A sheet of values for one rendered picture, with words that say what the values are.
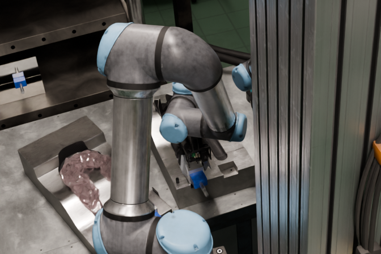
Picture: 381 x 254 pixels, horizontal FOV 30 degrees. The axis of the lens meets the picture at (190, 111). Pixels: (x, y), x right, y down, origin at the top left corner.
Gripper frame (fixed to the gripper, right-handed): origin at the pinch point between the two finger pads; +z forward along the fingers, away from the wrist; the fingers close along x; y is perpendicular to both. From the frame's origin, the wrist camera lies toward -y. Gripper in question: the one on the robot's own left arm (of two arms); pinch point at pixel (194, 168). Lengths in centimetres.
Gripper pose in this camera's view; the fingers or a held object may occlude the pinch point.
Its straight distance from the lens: 214.1
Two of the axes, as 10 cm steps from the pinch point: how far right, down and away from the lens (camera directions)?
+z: 0.9, 7.6, 6.4
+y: 3.3, 5.9, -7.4
